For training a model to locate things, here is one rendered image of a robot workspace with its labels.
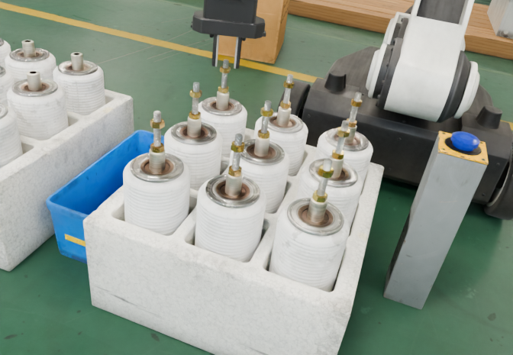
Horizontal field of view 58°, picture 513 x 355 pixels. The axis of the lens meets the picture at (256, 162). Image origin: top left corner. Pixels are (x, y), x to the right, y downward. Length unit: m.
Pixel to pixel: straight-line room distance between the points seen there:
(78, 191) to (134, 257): 0.26
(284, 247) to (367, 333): 0.29
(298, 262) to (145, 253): 0.21
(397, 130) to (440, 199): 0.35
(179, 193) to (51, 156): 0.30
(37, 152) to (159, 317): 0.35
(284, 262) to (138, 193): 0.22
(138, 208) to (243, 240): 0.16
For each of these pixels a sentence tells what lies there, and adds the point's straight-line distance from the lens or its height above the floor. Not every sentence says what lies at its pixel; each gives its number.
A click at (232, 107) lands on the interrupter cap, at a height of 0.25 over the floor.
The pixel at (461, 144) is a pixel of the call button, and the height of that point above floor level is 0.32.
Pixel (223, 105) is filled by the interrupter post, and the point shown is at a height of 0.26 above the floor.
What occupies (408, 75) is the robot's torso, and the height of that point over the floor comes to 0.34.
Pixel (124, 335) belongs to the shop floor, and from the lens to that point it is 0.79.
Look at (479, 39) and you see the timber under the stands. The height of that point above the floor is 0.07.
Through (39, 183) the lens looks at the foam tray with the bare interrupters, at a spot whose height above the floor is 0.13.
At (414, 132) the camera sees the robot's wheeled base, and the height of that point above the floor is 0.18.
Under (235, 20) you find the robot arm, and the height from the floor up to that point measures 0.42.
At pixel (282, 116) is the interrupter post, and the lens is 0.82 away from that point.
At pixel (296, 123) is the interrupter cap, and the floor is 0.25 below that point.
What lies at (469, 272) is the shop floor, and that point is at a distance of 1.04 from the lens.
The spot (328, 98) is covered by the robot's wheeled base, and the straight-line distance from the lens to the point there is 1.10.
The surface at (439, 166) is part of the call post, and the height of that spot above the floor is 0.29.
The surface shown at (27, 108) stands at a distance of 0.90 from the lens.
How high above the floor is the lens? 0.63
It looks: 32 degrees down
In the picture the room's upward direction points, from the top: 8 degrees clockwise
